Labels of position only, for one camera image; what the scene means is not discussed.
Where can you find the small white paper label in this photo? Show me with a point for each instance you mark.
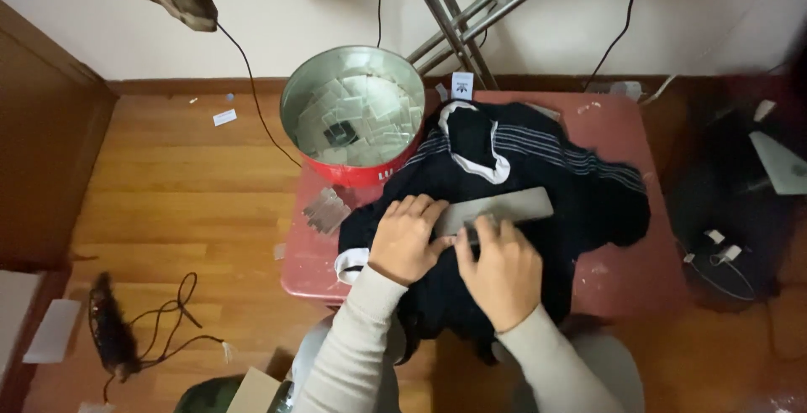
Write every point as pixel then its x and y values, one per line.
pixel 224 117

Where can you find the white paper hang tag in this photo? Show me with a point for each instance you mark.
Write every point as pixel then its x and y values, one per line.
pixel 462 86

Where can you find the person's grey trouser legs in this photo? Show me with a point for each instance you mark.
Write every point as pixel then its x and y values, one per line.
pixel 599 369

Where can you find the person's right hand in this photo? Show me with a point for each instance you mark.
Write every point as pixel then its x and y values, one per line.
pixel 501 280

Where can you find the brown wooden door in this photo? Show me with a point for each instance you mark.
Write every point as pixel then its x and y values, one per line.
pixel 44 148

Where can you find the brown cardboard box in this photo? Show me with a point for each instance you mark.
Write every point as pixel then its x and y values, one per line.
pixel 255 394

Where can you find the dark green round object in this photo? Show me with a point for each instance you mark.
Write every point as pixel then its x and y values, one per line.
pixel 205 397

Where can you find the white paper sheet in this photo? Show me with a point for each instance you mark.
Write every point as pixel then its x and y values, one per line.
pixel 782 164

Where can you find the red round metal tin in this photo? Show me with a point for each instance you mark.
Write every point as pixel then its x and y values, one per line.
pixel 353 170

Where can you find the metal folding stand legs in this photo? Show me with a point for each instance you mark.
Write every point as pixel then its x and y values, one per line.
pixel 470 16

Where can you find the black garment with white stripes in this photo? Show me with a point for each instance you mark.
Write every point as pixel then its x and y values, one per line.
pixel 555 211

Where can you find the white flat board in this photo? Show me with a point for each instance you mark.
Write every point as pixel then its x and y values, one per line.
pixel 53 331

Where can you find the person's left hand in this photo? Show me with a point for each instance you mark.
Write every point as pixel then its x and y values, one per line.
pixel 403 243

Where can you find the red low table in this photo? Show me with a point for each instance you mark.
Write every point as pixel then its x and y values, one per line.
pixel 624 262

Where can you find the black bag with white tags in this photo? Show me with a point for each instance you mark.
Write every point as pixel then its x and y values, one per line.
pixel 725 211

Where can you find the heap of clear plastic bags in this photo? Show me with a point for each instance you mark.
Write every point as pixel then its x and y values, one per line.
pixel 359 120

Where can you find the grey plastic strip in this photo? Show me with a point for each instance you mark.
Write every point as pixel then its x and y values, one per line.
pixel 504 208

